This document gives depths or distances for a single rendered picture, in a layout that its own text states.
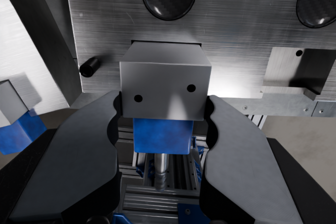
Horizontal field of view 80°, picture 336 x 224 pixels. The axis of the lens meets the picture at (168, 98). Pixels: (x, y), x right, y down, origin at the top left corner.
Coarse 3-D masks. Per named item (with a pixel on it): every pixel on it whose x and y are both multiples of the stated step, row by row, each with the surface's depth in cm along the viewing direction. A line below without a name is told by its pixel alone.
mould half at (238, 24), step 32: (96, 0) 14; (128, 0) 14; (224, 0) 14; (256, 0) 14; (288, 0) 14; (96, 32) 15; (128, 32) 15; (160, 32) 15; (192, 32) 15; (224, 32) 15; (256, 32) 15; (288, 32) 15; (320, 32) 15; (224, 64) 16; (256, 64) 16; (224, 96) 17; (256, 96) 17; (320, 96) 18
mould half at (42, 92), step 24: (0, 0) 17; (24, 0) 18; (0, 24) 18; (24, 24) 18; (48, 24) 21; (0, 48) 19; (24, 48) 19; (48, 48) 20; (0, 72) 20; (24, 72) 20; (48, 72) 20; (72, 72) 24; (24, 96) 21; (48, 96) 21; (72, 96) 23
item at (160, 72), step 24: (144, 48) 13; (168, 48) 14; (192, 48) 14; (120, 72) 11; (144, 72) 11; (168, 72) 11; (192, 72) 11; (144, 96) 12; (168, 96) 12; (192, 96) 12; (144, 120) 14; (168, 120) 14; (192, 120) 14; (144, 144) 15; (168, 144) 15
